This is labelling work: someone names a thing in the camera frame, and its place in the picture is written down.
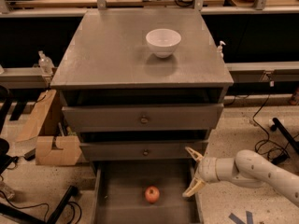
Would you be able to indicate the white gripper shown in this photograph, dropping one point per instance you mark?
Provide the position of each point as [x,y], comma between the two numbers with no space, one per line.
[206,169]

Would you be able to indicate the red apple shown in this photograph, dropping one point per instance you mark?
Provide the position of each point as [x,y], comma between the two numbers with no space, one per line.
[152,194]

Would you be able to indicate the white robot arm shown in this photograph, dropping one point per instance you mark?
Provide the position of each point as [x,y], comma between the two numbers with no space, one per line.
[247,170]

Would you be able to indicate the grey middle drawer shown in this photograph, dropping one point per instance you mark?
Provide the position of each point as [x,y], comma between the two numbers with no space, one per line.
[125,151]

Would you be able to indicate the grey drawer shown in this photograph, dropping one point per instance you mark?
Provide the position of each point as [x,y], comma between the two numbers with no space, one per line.
[126,118]
[125,151]
[120,187]

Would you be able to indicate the grey bottom drawer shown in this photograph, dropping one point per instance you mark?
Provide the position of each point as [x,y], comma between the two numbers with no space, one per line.
[120,187]

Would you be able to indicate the grey top drawer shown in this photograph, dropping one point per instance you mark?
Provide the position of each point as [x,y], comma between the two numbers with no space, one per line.
[126,118]

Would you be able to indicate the grey drawer cabinet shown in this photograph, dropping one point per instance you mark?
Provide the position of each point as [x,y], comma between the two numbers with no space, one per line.
[108,62]

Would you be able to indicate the black stand leg right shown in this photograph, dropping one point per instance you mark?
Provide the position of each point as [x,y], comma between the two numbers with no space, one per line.
[286,134]

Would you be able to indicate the black stand leg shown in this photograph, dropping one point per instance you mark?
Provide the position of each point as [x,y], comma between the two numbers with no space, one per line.
[286,134]
[22,218]

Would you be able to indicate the white pump bottle right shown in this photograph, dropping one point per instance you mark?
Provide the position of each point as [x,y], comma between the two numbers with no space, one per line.
[220,48]

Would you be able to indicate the brown cardboard box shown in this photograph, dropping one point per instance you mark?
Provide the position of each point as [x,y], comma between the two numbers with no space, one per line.
[57,151]

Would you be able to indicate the white ceramic bowl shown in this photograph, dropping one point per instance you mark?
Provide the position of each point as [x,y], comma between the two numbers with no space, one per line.
[163,42]

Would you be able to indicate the black stand leg left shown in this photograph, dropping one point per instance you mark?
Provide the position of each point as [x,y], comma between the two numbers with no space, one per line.
[22,218]

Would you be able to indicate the clear pump bottle left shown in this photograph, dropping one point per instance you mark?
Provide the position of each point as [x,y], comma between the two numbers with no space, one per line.
[45,63]

